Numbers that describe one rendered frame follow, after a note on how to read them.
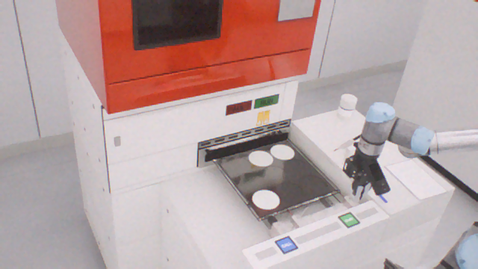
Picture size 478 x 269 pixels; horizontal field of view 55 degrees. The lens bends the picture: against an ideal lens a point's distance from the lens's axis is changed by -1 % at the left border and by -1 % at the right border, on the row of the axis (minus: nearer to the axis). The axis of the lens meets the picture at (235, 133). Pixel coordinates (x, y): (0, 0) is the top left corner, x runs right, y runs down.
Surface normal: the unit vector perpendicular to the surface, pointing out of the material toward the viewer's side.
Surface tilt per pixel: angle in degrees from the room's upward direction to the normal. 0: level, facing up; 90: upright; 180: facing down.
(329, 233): 0
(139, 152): 90
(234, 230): 0
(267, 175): 0
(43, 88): 90
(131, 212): 90
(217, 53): 90
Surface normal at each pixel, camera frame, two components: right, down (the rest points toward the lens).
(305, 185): 0.09, -0.81
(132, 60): 0.48, 0.54
